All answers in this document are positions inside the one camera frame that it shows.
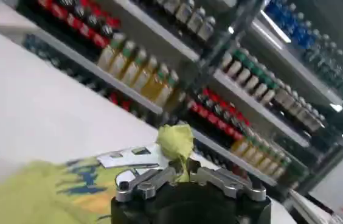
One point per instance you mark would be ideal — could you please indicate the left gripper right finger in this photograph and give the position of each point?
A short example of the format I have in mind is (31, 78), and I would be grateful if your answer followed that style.
(229, 182)

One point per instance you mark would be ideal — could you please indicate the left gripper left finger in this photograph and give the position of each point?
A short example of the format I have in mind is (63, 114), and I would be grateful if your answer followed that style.
(147, 185)

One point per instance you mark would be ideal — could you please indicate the yellow-green printed t-shirt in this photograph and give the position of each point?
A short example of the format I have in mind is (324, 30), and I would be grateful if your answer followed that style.
(37, 194)

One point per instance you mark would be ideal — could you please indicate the shelf rack with bottles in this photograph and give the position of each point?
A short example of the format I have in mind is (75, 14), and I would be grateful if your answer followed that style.
(129, 58)
(265, 91)

